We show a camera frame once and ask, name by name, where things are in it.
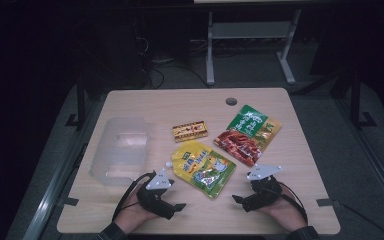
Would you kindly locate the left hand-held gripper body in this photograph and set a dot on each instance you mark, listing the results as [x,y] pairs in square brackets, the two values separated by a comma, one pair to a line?
[158,181]

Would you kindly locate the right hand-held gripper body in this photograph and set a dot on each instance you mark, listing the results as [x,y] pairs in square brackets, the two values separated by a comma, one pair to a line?
[266,190]

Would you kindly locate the yellow spouted pouch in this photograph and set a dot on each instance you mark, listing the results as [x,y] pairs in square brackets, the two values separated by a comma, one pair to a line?
[201,166]

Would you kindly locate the clear plastic container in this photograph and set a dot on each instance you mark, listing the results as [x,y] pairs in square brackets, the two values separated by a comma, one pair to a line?
[123,146]

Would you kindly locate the small yellow and red box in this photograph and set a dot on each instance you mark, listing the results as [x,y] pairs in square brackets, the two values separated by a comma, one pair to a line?
[190,131]

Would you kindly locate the green and red sauce packet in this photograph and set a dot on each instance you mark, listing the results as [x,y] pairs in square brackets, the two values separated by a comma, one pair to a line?
[246,133]

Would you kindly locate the person's left hand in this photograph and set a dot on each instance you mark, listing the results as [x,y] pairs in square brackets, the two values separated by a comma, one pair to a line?
[133,215]

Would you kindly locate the black metal stand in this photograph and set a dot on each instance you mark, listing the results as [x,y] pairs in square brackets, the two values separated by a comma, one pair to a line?
[80,100]
[356,100]

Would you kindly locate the black table edge bracket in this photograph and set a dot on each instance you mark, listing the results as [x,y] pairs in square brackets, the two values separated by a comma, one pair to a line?
[69,201]
[326,202]

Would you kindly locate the aluminium floor rail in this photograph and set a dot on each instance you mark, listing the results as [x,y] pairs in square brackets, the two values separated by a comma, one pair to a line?
[51,193]
[376,166]

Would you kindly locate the white metal frame table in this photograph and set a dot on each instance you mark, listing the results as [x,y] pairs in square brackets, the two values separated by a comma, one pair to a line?
[250,30]

